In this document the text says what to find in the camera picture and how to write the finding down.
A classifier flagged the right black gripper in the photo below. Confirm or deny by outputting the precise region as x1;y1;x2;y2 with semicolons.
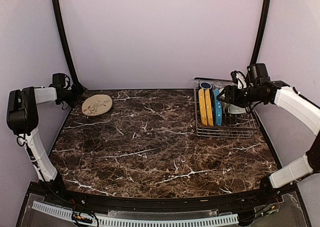
217;84;265;108

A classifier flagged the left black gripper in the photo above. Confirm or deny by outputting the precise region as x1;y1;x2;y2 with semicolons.
62;81;89;108

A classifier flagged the blue polka dot plate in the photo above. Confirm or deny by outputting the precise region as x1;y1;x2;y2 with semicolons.
213;88;223;127

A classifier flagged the yellow polka dot plate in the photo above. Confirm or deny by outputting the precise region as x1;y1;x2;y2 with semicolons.
204;89;214;126
198;88;208;126

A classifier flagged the beige bird pattern plate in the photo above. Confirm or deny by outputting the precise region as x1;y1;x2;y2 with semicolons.
81;94;113;117

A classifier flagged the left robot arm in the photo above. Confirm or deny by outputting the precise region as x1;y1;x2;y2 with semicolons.
6;84;83;205

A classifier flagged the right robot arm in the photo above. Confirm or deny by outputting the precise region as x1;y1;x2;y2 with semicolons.
216;80;320;204

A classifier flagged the clear drinking glass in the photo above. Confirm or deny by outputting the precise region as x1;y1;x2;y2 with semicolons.
213;81;225;90

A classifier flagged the pale green bowl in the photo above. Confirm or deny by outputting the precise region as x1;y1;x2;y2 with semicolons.
228;104;247;115

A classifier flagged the dark blue mug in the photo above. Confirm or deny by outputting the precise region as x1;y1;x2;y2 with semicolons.
199;81;212;90

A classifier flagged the left black frame post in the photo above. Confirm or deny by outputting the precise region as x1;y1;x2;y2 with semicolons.
51;0;86;94

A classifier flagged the black frame post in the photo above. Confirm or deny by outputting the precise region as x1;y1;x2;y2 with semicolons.
250;0;271;65
51;0;86;94

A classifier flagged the wire dish rack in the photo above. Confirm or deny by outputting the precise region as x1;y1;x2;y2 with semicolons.
194;77;260;138

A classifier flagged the black front rail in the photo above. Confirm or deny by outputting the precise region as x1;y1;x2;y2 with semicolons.
42;189;285;215

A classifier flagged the white slotted cable duct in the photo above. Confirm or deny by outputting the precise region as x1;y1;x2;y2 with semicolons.
32;200;239;227

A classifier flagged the right black frame post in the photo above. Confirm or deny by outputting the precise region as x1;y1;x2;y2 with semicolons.
250;0;271;65

